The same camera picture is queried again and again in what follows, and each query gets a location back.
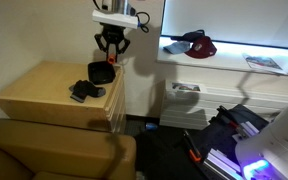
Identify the booklet on radiator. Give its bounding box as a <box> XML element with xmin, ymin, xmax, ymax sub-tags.
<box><xmin>165</xmin><ymin>80</ymin><xmax>207</xmax><ymax>93</ymax></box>

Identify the magazine on window sill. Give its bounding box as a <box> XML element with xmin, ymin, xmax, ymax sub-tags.
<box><xmin>242</xmin><ymin>53</ymin><xmax>285</xmax><ymax>74</ymax></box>

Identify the wooden drawer cabinet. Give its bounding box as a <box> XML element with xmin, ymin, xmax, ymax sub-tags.
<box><xmin>0</xmin><ymin>61</ymin><xmax>126</xmax><ymax>133</ymax></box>

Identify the robot base platform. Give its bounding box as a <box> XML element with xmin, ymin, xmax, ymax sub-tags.
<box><xmin>199</xmin><ymin>104</ymin><xmax>268</xmax><ymax>180</ymax></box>

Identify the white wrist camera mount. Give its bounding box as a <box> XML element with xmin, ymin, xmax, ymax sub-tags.
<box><xmin>92</xmin><ymin>10</ymin><xmax>138</xmax><ymax>29</ymax></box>

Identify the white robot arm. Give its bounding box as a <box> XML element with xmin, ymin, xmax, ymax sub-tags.
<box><xmin>92</xmin><ymin>0</ymin><xmax>288</xmax><ymax>180</ymax></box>

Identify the orange handled screwdriver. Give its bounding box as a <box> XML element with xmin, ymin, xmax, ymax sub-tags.
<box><xmin>107</xmin><ymin>54</ymin><xmax>116</xmax><ymax>64</ymax></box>

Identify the orange black clamp tool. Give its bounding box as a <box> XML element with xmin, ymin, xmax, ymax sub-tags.
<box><xmin>183</xmin><ymin>129</ymin><xmax>202</xmax><ymax>163</ymax></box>

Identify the dark navy cap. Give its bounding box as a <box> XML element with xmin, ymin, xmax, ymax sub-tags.
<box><xmin>171</xmin><ymin>29</ymin><xmax>205</xmax><ymax>42</ymax></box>

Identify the black bowl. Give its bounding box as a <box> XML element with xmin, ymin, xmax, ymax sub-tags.
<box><xmin>88</xmin><ymin>61</ymin><xmax>116</xmax><ymax>85</ymax></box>

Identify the white radiator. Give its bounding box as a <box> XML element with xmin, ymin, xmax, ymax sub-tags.
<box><xmin>160</xmin><ymin>84</ymin><xmax>288</xmax><ymax>130</ymax></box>

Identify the maroon baseball cap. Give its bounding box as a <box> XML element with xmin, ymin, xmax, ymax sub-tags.
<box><xmin>186</xmin><ymin>36</ymin><xmax>217</xmax><ymax>59</ymax></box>

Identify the light blue folded cloth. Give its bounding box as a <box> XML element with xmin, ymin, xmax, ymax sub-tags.
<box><xmin>164</xmin><ymin>41</ymin><xmax>190</xmax><ymax>54</ymax></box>

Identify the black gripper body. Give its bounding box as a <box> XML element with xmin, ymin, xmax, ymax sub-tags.
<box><xmin>99</xmin><ymin>23</ymin><xmax>126</xmax><ymax>52</ymax></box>

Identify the tan leather armchair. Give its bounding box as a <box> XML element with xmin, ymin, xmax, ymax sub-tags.
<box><xmin>0</xmin><ymin>119</ymin><xmax>136</xmax><ymax>180</ymax></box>

